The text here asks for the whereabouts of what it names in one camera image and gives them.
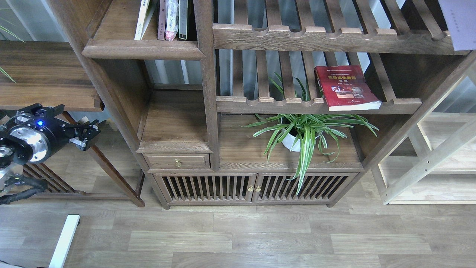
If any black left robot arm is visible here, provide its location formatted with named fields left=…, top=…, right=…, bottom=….
left=0, top=103, right=100, bottom=204

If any white plant pot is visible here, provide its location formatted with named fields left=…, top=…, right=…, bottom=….
left=280, top=117, right=320, bottom=154

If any plastic wrapped white book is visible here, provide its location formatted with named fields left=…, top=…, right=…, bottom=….
left=165, top=0, right=180, bottom=41

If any light wooden shelf unit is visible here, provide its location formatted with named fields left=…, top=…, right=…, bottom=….
left=371, top=73, right=476, bottom=205

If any green plant leaves left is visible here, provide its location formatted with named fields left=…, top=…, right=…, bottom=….
left=0, top=7, right=26, bottom=84

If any dark wooden side table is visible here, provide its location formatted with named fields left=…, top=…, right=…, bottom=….
left=0, top=41, right=145, bottom=207

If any white book pink cover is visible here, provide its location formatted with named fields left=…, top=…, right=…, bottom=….
left=438, top=0, right=476, bottom=51

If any white metal leg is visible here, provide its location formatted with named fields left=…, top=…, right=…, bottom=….
left=49, top=214, right=80, bottom=268

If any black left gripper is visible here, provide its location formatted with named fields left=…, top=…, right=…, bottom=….
left=7, top=103, right=100, bottom=163

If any white book green cover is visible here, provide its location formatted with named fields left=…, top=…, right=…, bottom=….
left=134, top=0, right=157, bottom=40

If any dark wooden bookshelf cabinet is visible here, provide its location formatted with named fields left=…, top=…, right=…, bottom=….
left=48, top=0, right=475, bottom=208

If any dark green upright book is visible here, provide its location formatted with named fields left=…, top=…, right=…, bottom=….
left=178, top=0, right=193, bottom=40

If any pink spine upright book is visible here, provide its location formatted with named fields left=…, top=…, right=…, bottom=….
left=157, top=0, right=167, bottom=40

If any red book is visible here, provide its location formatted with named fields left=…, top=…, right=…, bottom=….
left=314, top=66, right=382, bottom=112

